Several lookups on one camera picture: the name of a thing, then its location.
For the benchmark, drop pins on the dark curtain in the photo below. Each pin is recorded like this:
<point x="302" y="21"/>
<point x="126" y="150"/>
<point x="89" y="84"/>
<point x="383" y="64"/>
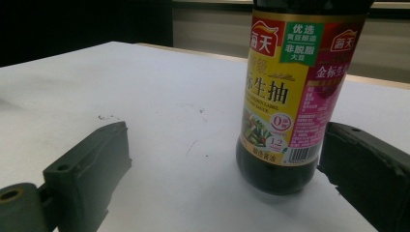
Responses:
<point x="64" y="25"/>

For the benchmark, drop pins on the white table cover sheet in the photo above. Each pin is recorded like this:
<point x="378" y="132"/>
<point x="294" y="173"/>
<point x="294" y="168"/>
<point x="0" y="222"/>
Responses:
<point x="180" y="96"/>

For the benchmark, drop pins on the dark soy sauce bottle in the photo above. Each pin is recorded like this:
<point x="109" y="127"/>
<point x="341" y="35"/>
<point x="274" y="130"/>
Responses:
<point x="280" y="96"/>

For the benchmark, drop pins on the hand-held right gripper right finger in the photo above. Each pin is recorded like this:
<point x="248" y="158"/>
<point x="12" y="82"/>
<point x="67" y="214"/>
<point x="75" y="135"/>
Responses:
<point x="370" y="174"/>

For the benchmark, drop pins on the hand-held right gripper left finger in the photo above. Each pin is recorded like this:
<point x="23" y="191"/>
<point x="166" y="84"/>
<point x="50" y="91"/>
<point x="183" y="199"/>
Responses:
<point x="83" y="174"/>

